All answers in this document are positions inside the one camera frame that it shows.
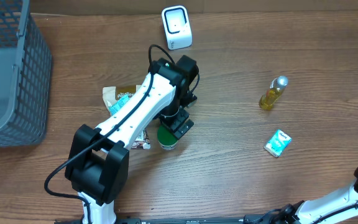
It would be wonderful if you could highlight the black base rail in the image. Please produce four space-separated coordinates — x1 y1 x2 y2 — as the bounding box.
54 214 279 224

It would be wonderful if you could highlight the yellow liquid bottle silver cap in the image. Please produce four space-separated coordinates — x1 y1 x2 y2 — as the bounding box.
259 76 288 110

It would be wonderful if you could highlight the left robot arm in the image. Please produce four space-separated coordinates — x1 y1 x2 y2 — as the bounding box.
65 55 199 223

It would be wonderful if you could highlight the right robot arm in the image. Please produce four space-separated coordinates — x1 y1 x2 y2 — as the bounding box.
269 167 358 224

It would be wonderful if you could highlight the snack packet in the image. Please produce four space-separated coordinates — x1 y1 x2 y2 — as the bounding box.
103 85 151 149

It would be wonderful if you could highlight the grey plastic shopping basket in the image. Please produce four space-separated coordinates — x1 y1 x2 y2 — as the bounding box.
0 0 53 147

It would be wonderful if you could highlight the green lid white jar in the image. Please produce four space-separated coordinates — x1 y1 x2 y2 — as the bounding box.
157 125 178 151

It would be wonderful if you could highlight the teal tissue pack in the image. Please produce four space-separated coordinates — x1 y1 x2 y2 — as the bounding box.
264 129 292 157
107 95 130 116

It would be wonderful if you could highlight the white barcode scanner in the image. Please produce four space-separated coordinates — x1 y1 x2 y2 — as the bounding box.
161 5 193 50

